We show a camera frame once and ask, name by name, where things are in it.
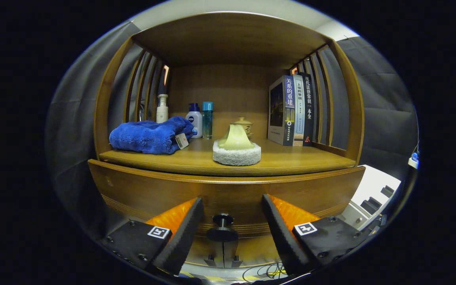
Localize black drawer knob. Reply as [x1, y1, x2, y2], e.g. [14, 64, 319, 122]
[207, 213, 239, 243]

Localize white bottle blue cap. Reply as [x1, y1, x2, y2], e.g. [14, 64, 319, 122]
[185, 103, 203, 139]

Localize green handled sponge brush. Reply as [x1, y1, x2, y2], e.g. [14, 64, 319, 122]
[212, 124, 262, 166]

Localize wooden cabinet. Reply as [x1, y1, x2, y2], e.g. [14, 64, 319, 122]
[93, 12, 365, 270]

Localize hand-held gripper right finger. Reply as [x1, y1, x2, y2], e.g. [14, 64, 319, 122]
[262, 194, 367, 276]

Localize white pump bottle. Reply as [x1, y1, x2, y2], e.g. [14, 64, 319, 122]
[156, 94, 169, 123]

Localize wooden countertop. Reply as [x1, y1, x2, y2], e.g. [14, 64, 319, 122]
[99, 137, 357, 177]

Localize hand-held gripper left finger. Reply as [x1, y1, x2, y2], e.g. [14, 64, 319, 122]
[99, 197, 205, 276]

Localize dark blue spine book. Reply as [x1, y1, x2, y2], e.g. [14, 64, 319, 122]
[268, 75, 296, 146]

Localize black spine book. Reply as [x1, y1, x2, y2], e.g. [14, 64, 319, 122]
[298, 71, 315, 147]

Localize beige lidded teacup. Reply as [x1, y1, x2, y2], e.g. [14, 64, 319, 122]
[234, 117, 253, 138]

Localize wooden drawer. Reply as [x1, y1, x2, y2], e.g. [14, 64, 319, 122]
[88, 159, 366, 238]

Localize black cables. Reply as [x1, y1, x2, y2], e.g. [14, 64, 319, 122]
[242, 260, 288, 279]

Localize teal clear bottle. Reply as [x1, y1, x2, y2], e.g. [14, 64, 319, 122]
[202, 101, 214, 139]

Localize blue towel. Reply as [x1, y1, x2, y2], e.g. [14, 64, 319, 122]
[109, 116, 198, 155]

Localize light blue spine book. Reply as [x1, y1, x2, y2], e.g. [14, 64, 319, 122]
[291, 74, 306, 146]

